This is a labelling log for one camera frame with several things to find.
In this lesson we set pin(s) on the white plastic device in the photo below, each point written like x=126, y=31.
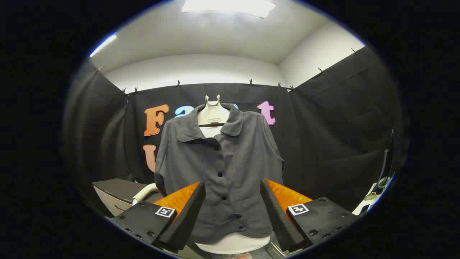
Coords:
x=366, y=203

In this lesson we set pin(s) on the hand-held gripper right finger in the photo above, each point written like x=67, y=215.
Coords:
x=284, y=223

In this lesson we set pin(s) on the white garment steamer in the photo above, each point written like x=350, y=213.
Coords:
x=142, y=194

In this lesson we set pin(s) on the ceiling light panel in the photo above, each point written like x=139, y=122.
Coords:
x=230, y=7

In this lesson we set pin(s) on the white mannequin torso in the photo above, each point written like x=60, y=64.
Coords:
x=214, y=111

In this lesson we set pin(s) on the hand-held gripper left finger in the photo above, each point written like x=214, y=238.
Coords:
x=179, y=223

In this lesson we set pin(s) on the ceiling light strip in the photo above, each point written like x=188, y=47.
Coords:
x=103, y=45

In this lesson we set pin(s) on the grey button shirt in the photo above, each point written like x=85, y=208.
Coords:
x=244, y=154

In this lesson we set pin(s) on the grey drawer cabinet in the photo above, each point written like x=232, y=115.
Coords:
x=115, y=189

